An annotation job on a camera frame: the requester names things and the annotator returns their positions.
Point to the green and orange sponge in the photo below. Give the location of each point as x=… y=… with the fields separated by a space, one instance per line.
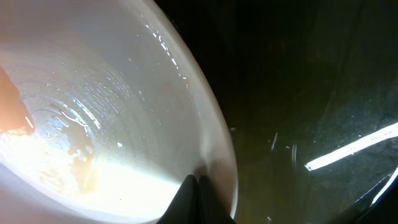
x=15 y=118

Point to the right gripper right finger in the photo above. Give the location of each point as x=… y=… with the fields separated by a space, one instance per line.
x=210 y=207

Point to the round black tray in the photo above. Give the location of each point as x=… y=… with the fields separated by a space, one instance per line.
x=300 y=83

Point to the white plate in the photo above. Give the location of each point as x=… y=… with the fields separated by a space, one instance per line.
x=122 y=114

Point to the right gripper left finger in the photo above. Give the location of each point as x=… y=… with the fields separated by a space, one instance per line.
x=183 y=208

